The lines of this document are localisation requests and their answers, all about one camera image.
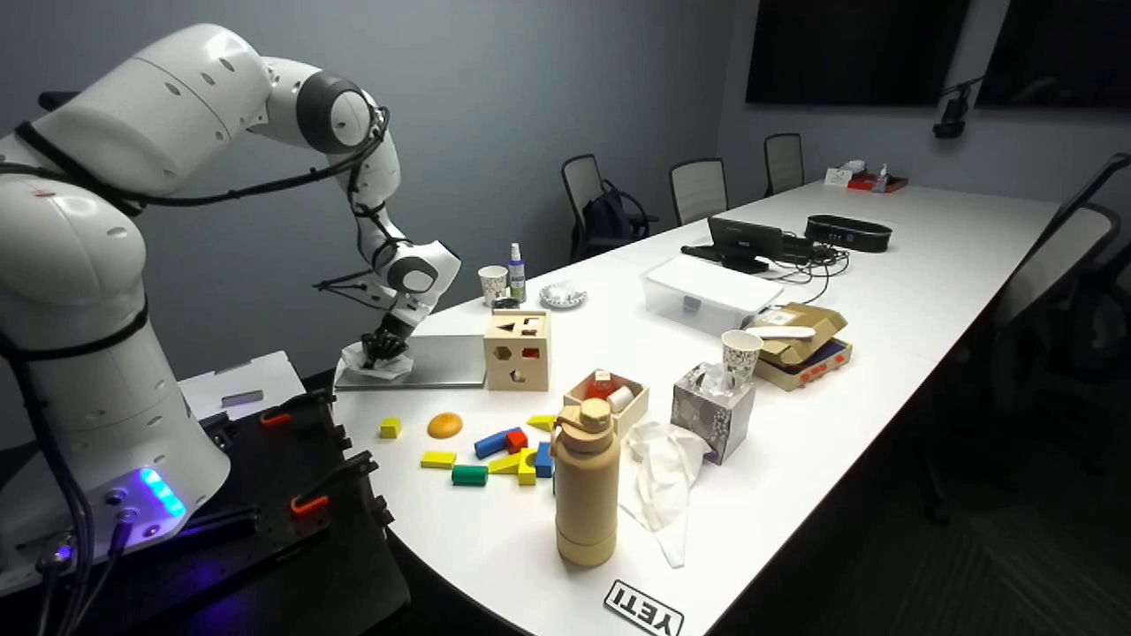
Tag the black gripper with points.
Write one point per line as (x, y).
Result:
(387, 327)

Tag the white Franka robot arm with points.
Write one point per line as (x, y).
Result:
(178, 92)

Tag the silver Dell laptop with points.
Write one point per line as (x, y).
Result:
(453, 357)

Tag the grey patterned tissue box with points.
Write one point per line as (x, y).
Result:
(712, 410)

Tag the small yellow cube block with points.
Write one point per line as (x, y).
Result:
(390, 430)

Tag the orange dome block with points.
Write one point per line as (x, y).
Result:
(443, 427)

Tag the black clamp orange tip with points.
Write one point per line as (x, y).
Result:
(308, 502)
(278, 414)

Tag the patterned paper cup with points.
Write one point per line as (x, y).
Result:
(493, 286)
(740, 355)

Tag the wooden shape sorter cube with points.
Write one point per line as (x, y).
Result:
(516, 355)

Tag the long blue block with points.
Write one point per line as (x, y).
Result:
(493, 443)

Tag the grey metal bar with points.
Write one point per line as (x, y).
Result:
(241, 396)

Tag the white board sheet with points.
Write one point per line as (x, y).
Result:
(235, 380)

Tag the green cylinder block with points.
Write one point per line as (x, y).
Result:
(467, 476)

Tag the small spray bottle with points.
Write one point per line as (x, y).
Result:
(516, 275)

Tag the red block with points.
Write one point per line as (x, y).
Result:
(516, 439)

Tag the yellow arch block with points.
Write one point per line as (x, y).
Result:
(527, 467)

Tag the short blue block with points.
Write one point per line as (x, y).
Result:
(542, 462)

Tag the black robot stand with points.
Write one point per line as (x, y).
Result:
(294, 553)

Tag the small red white toy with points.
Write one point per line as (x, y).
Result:
(601, 383)

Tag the tan insulated bottle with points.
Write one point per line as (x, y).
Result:
(583, 481)

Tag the grey office chair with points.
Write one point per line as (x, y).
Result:
(578, 175)
(782, 160)
(1099, 321)
(1061, 251)
(696, 190)

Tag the black backpack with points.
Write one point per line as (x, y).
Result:
(616, 218)

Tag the crumpled clear plastic bag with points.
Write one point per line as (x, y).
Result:
(665, 471)

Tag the white plastic container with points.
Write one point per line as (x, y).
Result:
(712, 287)

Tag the black white YETI sticker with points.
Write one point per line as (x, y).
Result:
(642, 611)

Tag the open cardboard box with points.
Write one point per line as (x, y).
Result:
(800, 339)

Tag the black oval basket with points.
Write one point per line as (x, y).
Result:
(844, 233)

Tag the small white box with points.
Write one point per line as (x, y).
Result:
(837, 175)

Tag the flat red item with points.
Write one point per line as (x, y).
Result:
(876, 183)

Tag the grey wrist camera bar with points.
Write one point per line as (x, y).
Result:
(354, 287)

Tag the black wall screen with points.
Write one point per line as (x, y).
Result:
(853, 47)
(1053, 55)

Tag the black camera on stand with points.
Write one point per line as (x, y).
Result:
(950, 116)

